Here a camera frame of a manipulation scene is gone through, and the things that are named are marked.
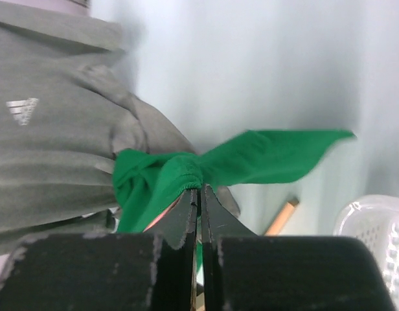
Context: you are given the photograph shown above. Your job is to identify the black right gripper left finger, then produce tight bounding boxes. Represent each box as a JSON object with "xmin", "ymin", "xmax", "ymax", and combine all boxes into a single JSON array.
[{"xmin": 0, "ymin": 190, "xmax": 198, "ymax": 310}]

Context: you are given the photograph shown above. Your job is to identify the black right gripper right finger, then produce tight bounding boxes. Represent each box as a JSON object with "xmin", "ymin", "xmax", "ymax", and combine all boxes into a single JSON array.
[{"xmin": 199, "ymin": 186, "xmax": 395, "ymax": 310}]

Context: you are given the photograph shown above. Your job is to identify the pink wire hanger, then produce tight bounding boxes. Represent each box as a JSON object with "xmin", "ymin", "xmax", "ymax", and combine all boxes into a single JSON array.
[{"xmin": 143, "ymin": 206, "xmax": 172, "ymax": 232}]

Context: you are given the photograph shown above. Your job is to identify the green t shirt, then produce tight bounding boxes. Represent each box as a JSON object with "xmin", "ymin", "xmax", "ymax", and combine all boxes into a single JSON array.
[{"xmin": 113, "ymin": 130, "xmax": 354, "ymax": 233}]

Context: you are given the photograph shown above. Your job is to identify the grey adidas t shirt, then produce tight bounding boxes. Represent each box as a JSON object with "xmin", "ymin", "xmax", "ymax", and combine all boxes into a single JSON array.
[{"xmin": 0, "ymin": 0, "xmax": 242, "ymax": 257}]

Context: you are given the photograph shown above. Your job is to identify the white perforated plastic basket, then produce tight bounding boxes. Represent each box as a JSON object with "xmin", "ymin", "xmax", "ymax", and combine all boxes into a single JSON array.
[{"xmin": 333, "ymin": 195, "xmax": 399, "ymax": 310}]

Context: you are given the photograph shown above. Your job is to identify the wooden clothes rack frame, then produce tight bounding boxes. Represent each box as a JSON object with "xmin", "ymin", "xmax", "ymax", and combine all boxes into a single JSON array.
[{"xmin": 264, "ymin": 198, "xmax": 299, "ymax": 236}]

